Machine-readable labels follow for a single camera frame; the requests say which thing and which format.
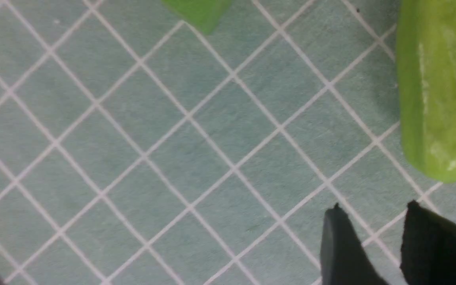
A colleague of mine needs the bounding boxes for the green foam block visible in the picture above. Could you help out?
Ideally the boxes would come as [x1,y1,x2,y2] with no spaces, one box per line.
[162,0,232,35]

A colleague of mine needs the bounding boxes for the green toy cucumber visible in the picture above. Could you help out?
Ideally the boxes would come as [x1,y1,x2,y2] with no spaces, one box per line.
[396,0,456,183]

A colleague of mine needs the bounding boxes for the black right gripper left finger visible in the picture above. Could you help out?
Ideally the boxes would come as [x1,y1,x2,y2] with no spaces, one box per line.
[320,203,387,285]

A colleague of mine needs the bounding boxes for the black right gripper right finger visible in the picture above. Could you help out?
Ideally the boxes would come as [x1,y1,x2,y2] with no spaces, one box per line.
[400,201,456,285]

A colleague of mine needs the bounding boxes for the teal checked tablecloth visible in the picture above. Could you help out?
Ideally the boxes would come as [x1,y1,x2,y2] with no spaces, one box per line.
[0,0,456,285]

